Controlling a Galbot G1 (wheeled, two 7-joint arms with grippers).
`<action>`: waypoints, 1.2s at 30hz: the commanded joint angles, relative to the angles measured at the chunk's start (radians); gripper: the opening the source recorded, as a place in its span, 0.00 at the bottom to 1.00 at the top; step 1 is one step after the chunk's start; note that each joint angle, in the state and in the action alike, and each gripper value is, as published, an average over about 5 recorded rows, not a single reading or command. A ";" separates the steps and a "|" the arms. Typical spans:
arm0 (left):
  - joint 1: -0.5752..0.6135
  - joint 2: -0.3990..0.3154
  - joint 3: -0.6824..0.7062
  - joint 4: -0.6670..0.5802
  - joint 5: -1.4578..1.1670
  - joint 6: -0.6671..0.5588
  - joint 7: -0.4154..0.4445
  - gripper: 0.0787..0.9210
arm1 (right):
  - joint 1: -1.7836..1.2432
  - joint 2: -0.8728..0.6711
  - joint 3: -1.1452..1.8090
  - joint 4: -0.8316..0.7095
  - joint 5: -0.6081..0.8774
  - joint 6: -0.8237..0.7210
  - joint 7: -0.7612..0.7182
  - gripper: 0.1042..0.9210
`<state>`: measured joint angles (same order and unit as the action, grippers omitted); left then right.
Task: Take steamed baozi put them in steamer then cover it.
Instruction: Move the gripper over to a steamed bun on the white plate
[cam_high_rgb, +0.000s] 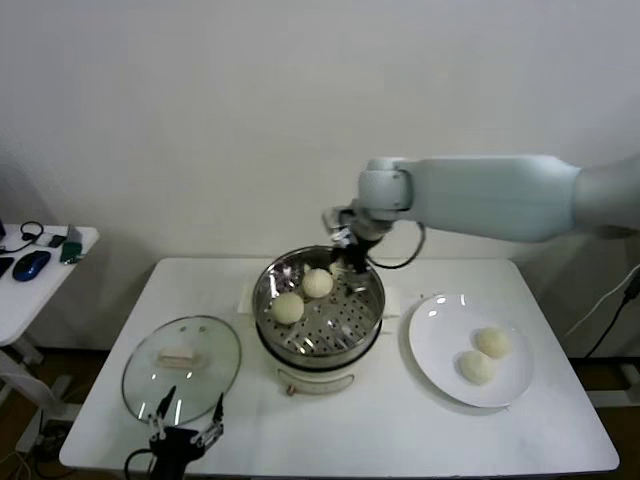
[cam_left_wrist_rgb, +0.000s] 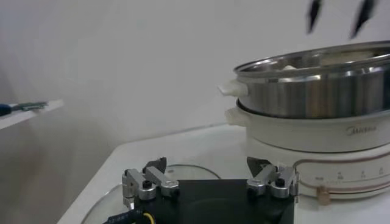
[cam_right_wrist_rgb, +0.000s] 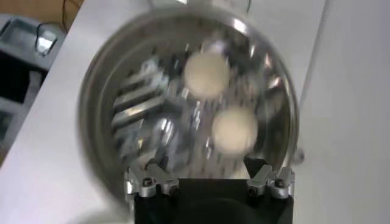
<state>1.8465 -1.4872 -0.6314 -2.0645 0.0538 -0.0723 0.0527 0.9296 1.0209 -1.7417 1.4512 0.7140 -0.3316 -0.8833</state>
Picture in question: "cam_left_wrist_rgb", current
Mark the white side table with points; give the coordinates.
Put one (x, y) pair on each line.
(27, 115)

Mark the white steamed baozi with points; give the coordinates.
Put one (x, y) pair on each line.
(289, 67)

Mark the round glass pot lid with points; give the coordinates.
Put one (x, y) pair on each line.
(189, 173)

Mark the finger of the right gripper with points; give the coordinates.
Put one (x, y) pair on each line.
(314, 13)
(365, 13)

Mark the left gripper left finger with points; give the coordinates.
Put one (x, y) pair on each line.
(152, 178)

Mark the white electric cooker pot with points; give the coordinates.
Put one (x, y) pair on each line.
(289, 137)

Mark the stainless steel steamer basket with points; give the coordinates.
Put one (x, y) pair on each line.
(304, 97)

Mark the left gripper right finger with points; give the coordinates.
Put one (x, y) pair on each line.
(268, 176)

